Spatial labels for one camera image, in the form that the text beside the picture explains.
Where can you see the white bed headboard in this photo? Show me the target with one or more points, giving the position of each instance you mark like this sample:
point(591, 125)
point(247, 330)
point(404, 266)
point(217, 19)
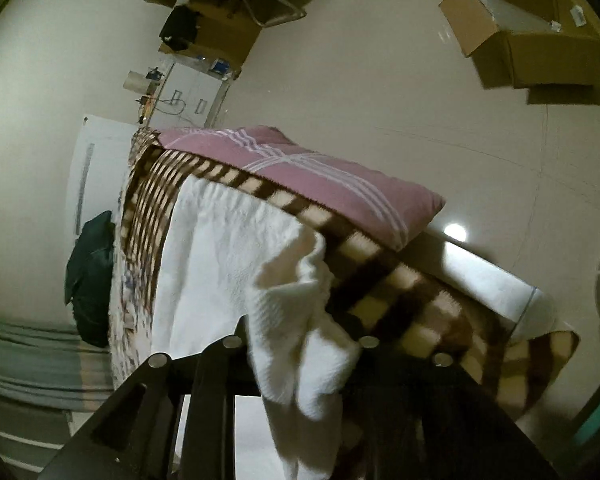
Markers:
point(97, 171)

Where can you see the dark green jacket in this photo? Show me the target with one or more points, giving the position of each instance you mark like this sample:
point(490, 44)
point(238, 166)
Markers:
point(88, 279)

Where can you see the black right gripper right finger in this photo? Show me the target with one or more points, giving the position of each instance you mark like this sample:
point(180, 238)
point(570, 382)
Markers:
point(433, 399)

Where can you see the open cardboard box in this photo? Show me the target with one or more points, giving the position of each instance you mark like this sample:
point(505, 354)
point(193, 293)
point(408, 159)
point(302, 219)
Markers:
point(548, 48)

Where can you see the white pants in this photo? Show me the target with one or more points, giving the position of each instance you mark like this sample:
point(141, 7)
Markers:
point(229, 255)

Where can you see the pink striped pillow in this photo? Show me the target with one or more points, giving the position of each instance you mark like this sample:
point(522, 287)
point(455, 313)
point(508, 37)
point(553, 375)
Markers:
point(392, 210)

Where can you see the white bedside table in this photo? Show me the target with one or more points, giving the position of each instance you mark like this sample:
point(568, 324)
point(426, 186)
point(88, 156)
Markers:
point(188, 94)

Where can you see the floral brown checkered blanket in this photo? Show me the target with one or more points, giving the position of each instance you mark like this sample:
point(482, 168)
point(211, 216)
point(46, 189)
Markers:
point(366, 275)

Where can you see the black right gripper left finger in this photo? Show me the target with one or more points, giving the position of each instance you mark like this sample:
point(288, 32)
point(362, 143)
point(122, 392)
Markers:
point(171, 419)

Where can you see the grey-green striped curtain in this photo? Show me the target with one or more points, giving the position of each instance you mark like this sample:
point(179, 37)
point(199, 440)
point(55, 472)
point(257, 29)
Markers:
point(50, 365)

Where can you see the small white table lamp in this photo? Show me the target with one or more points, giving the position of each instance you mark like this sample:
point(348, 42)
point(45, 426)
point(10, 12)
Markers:
point(137, 83)

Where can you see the brown cardboard box by nightstand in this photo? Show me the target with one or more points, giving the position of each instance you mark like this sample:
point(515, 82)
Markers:
point(211, 31)

